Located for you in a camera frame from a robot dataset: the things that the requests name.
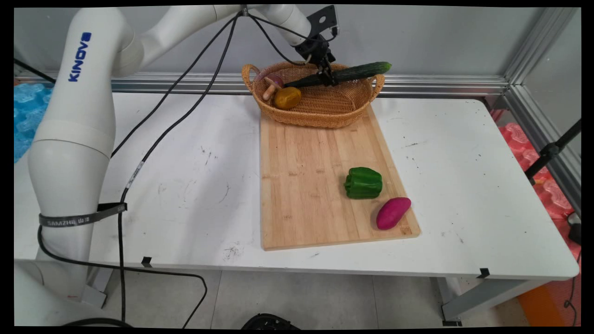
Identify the red foam mat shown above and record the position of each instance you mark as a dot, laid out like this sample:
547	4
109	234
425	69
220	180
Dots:
554	195

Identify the aluminium back rail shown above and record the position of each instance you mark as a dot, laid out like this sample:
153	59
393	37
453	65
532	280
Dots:
417	86

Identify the black tripod leg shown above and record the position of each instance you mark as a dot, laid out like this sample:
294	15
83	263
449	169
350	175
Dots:
550	150

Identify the grey table leg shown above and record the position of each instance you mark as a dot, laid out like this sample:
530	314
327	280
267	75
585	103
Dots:
487	294

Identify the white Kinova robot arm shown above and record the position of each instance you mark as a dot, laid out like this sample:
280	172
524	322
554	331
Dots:
74	139

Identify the brown toy mushroom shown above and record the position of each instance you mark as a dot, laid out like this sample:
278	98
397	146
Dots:
271	86

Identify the blue foam mat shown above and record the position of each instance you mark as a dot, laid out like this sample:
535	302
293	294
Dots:
28	116

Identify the aluminium side frame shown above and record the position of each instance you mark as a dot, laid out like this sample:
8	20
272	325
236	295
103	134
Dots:
533	46

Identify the yellow potato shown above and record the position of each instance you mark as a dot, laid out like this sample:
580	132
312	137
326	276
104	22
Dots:
287	98

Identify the green bell pepper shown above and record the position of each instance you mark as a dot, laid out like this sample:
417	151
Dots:
364	183

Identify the black table edge clip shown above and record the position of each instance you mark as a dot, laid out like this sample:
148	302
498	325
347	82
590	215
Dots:
484	273
146	262

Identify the wooden cutting board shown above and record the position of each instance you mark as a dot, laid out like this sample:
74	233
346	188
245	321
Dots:
306	195

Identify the orange floor object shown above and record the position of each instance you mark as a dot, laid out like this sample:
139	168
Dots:
540	306

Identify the purple sweet potato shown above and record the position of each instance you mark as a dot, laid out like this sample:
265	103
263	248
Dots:
393	213

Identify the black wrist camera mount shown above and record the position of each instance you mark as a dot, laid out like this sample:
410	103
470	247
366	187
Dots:
322	21

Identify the black power adapter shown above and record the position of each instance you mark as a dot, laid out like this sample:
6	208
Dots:
574	229

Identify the dark green cucumber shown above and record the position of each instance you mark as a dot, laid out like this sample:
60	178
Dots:
362	71

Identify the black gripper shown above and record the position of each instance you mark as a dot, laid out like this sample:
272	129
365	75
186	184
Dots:
315	50

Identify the black round floor object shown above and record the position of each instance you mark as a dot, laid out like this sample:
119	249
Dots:
269	322

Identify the woven wicker basket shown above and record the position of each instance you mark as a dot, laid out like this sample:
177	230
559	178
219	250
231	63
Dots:
325	109

